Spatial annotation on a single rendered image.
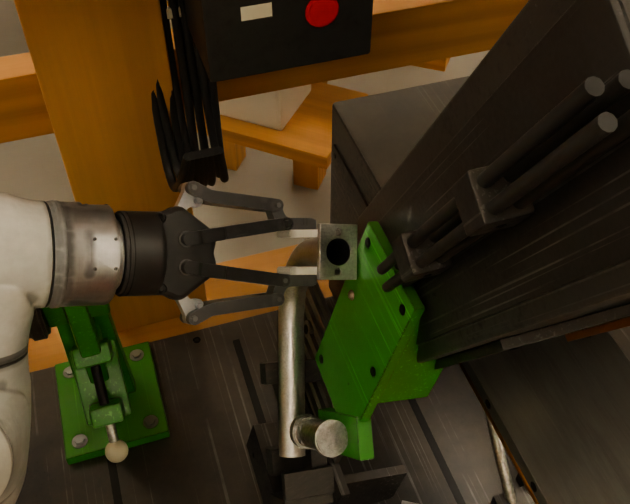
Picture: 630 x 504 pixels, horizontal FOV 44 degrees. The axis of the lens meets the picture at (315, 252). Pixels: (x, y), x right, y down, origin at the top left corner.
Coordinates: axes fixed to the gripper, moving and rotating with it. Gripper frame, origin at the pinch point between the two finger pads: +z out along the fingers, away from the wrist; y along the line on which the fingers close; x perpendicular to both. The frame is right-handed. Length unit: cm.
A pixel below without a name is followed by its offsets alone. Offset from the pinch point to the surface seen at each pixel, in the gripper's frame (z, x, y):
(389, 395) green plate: 7.0, -2.8, -14.6
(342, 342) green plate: 4.0, 1.4, -9.5
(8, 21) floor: 14, 294, 100
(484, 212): -7.5, -33.3, 2.4
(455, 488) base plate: 23.6, 7.1, -29.2
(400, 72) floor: 147, 188, 71
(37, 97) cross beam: -21.1, 30.1, 18.7
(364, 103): 12.8, 10.3, 17.6
